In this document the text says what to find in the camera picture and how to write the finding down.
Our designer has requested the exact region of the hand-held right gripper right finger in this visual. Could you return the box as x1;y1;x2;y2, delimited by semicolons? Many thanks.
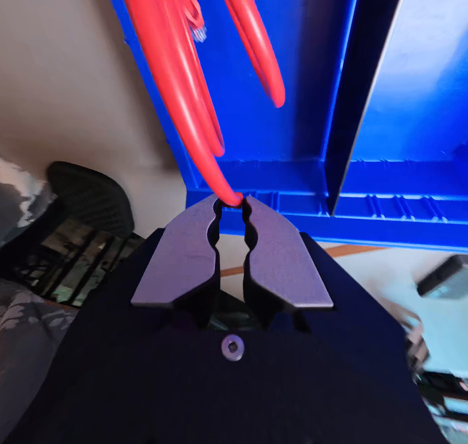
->
242;195;334;327

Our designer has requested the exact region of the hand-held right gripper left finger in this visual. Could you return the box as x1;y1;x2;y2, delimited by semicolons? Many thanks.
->
131;194;222;327

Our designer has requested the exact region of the blue plastic bin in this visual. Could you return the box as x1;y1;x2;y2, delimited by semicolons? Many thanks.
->
100;0;468;252

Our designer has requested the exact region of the red ethernet cable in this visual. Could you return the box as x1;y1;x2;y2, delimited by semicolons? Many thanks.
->
115;0;286;207

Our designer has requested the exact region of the small black box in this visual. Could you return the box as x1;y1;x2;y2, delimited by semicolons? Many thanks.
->
417;255;468;299

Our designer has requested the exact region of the person's patterned clothing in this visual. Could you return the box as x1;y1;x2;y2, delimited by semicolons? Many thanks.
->
0;159;79;441

